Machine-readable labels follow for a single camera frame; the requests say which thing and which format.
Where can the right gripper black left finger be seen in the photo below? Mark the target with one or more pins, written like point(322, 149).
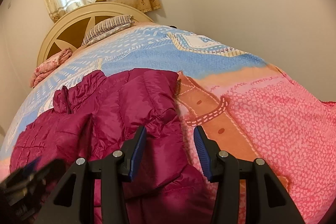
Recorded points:
point(72, 199)

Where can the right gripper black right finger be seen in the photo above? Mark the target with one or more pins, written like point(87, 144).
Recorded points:
point(267, 200)

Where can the magenta puffer jacket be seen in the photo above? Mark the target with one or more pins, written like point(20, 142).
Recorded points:
point(94, 118)

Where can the blue and pink bedspread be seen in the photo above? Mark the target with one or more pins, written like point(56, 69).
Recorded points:
point(275, 116)

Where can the folded pink floral blanket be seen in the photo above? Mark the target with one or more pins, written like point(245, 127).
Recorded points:
point(48, 66)

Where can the cream wooden headboard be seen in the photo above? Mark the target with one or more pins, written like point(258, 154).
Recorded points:
point(70, 29)

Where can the striped pillow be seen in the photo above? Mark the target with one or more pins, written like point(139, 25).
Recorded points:
point(107, 28)

